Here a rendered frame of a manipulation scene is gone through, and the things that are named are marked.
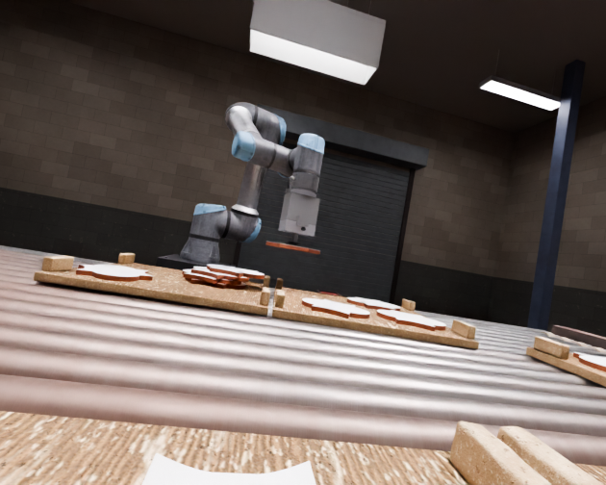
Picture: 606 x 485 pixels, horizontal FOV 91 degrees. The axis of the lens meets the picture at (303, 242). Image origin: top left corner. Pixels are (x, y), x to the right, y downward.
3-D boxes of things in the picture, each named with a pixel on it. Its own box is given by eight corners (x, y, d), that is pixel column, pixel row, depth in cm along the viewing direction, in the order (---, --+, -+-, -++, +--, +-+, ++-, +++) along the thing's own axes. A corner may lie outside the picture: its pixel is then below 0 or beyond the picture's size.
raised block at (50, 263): (63, 268, 59) (64, 255, 59) (72, 270, 59) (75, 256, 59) (38, 271, 53) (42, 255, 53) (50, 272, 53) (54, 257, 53)
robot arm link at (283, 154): (265, 147, 92) (281, 138, 83) (297, 159, 98) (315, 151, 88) (261, 171, 92) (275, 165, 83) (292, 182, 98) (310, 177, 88)
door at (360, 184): (222, 298, 527) (256, 112, 540) (391, 322, 589) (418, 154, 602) (220, 302, 494) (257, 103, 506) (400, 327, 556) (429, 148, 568)
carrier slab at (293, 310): (274, 291, 90) (275, 285, 90) (404, 312, 93) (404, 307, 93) (271, 317, 55) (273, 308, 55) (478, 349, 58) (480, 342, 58)
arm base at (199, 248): (183, 255, 125) (188, 232, 125) (219, 262, 128) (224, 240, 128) (176, 258, 110) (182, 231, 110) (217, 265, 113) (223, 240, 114)
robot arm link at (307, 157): (315, 145, 88) (332, 139, 81) (309, 182, 88) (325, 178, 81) (292, 137, 85) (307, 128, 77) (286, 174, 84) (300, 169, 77)
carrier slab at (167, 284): (128, 267, 86) (129, 262, 86) (268, 290, 91) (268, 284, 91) (32, 280, 51) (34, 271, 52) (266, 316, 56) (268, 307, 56)
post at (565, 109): (510, 364, 426) (553, 66, 441) (529, 366, 432) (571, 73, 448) (532, 373, 392) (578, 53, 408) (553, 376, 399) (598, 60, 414)
